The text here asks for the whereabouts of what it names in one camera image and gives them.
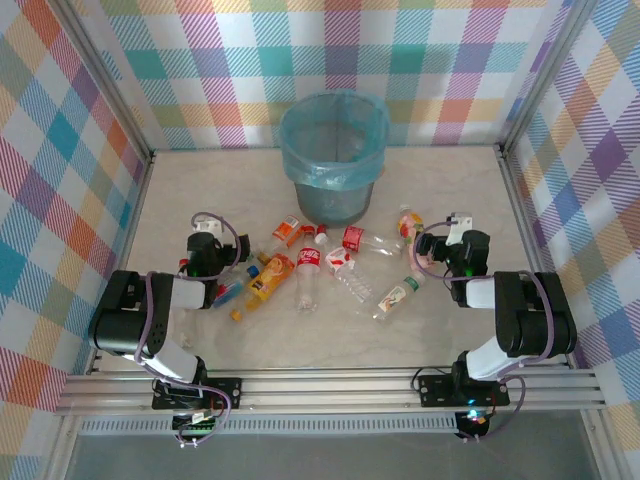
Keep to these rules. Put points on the pink drink bottle white cap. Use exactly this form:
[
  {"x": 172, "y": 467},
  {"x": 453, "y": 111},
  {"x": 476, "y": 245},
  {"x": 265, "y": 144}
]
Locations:
[{"x": 407, "y": 227}]

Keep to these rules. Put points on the orange juice bottle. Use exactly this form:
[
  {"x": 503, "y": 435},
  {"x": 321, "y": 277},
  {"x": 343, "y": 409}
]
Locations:
[{"x": 267, "y": 282}]

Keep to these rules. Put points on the blue cap bottle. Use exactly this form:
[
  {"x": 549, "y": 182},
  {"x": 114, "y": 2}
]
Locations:
[{"x": 230, "y": 291}]

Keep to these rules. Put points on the clear bottle orange label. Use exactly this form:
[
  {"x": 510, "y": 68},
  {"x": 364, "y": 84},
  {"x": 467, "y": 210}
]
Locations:
[{"x": 286, "y": 229}]

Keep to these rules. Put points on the green cap tea bottle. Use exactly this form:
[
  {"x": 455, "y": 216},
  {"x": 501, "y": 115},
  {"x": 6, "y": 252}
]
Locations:
[{"x": 395, "y": 299}]

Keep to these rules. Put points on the clear bottle red white label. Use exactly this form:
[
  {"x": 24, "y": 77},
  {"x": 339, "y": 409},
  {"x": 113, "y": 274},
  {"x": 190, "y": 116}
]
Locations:
[{"x": 337, "y": 261}]

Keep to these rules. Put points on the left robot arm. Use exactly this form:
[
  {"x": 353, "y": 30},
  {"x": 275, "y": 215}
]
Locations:
[{"x": 120, "y": 320}]

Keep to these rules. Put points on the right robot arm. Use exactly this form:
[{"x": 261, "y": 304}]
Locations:
[{"x": 535, "y": 315}]

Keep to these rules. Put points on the blue plastic bin liner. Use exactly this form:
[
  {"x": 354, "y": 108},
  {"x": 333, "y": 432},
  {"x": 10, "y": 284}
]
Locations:
[{"x": 320, "y": 172}]

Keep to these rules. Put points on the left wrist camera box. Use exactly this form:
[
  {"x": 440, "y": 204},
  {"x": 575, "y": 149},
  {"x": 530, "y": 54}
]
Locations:
[{"x": 207, "y": 226}]

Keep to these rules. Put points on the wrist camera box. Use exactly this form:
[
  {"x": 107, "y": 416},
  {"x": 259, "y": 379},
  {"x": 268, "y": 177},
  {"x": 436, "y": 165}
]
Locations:
[
  {"x": 207, "y": 226},
  {"x": 459, "y": 226}
]

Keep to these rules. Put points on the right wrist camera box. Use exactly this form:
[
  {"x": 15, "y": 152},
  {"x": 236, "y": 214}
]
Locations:
[{"x": 459, "y": 226}]

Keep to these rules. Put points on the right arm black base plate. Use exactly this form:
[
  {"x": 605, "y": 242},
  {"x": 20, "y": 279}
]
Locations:
[{"x": 435, "y": 390}]

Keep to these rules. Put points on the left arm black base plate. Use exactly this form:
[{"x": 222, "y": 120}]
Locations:
[{"x": 227, "y": 392}]

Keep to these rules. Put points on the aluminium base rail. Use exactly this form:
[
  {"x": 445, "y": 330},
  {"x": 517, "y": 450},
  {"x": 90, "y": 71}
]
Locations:
[{"x": 325, "y": 395}]

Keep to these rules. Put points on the aluminium frame post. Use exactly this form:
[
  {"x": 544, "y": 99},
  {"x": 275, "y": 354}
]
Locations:
[
  {"x": 105, "y": 80},
  {"x": 545, "y": 75}
]

